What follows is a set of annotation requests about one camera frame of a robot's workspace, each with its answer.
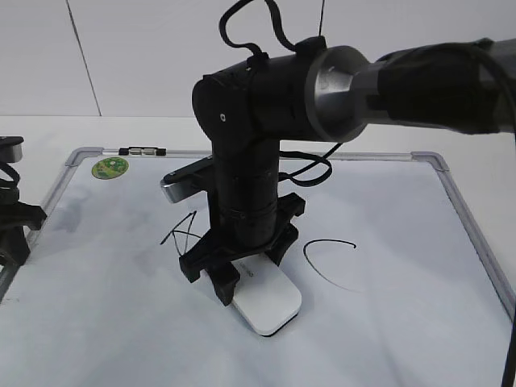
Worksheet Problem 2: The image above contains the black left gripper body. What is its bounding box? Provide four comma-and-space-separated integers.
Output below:
1, 202, 47, 266

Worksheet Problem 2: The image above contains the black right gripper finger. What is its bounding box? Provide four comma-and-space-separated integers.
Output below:
206, 262, 240, 306
264, 241, 293, 266

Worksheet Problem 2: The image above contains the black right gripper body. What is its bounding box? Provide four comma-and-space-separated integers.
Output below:
179, 193, 305, 282

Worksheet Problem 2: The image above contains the white whiteboard eraser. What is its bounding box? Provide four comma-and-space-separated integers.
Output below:
232, 255, 302, 337

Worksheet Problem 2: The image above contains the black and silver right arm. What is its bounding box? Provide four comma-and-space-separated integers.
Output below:
165, 37, 515, 304

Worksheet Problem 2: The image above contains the round green magnet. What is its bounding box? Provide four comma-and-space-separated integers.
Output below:
91, 157, 129, 180

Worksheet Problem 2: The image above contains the black and silver board clip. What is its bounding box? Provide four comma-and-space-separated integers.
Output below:
118, 147, 167, 157

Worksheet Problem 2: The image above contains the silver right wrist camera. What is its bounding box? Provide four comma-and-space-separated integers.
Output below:
160, 156, 214, 204

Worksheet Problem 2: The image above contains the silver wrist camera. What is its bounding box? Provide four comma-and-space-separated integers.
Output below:
160, 156, 214, 204
0, 136, 24, 164

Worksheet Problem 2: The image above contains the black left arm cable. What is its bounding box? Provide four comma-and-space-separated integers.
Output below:
0, 160, 21, 202

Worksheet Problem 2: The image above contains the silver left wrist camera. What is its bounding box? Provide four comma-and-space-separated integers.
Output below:
0, 136, 24, 164

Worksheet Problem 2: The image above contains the white whiteboard with grey frame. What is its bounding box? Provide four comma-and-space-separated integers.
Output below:
1, 148, 515, 386

